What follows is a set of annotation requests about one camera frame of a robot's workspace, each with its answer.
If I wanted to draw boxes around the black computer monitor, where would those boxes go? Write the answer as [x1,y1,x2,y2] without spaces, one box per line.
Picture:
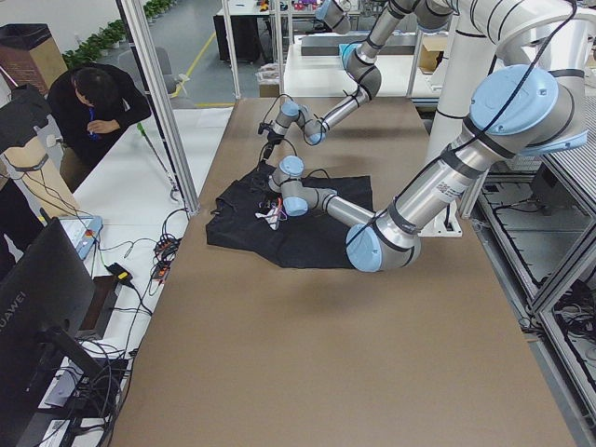
[1,218,102,446]

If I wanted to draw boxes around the person in black sweater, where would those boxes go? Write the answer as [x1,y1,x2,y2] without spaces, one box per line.
[47,62,151,192]

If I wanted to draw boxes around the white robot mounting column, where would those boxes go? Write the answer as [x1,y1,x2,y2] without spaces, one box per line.
[418,0,596,238]

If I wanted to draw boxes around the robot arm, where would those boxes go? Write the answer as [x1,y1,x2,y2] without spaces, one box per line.
[259,1,595,272]
[258,0,454,159]

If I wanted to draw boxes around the aluminium frame cage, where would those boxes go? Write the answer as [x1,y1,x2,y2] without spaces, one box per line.
[116,0,200,217]

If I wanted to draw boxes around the blue teach pendant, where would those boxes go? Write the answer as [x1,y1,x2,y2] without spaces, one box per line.
[59,215,103,260]

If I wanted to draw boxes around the metal grabber tool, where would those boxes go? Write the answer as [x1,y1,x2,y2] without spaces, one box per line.
[136,123,181,203]

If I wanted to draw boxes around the black t-shirt with logo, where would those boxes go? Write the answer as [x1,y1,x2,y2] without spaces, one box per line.
[206,164,352,269]

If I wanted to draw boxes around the black power strip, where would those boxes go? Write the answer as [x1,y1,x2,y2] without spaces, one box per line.
[151,234,182,284]

